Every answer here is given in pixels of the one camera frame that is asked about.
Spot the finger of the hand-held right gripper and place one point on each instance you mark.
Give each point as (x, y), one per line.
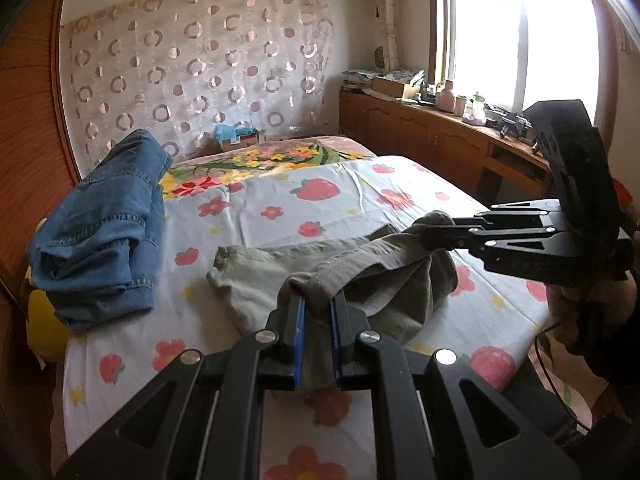
(520, 220)
(520, 257)

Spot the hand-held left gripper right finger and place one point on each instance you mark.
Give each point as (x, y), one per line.
(335, 345)

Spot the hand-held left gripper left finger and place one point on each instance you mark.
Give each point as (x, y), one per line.
(299, 345)

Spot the grey-green pants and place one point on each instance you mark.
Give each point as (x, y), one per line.
(260, 280)

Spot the person's right hand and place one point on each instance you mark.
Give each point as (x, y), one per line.
(592, 307)

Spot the black gadget on stand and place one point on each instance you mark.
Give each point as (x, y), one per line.
(510, 122)

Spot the green-capped bottle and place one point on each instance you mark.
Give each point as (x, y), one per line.
(477, 107)

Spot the wooden window cabinet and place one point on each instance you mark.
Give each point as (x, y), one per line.
(425, 135)

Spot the white cup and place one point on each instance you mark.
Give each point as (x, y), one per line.
(460, 105)

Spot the pink bottle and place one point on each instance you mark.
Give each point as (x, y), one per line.
(445, 95)

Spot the bed with floral sheet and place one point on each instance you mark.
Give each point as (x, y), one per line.
(325, 195)

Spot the window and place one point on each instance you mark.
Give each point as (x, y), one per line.
(515, 30)

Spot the open cardboard box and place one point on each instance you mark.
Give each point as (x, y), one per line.
(395, 86)

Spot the floral pillow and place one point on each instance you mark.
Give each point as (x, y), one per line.
(260, 165)

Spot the pile of patterned cloth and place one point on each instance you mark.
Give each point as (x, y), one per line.
(360, 78)

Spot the light blue cloth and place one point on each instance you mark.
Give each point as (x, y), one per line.
(230, 131)

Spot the blue denim jeans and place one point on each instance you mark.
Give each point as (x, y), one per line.
(100, 230)

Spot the patterned window curtain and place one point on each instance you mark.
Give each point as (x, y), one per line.
(387, 15)

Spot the yellow plush pillow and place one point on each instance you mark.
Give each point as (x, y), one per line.
(42, 320)

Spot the wooden louvred wardrobe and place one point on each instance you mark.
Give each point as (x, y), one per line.
(30, 135)

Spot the circle-patterned wall curtain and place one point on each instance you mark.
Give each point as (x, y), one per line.
(200, 70)

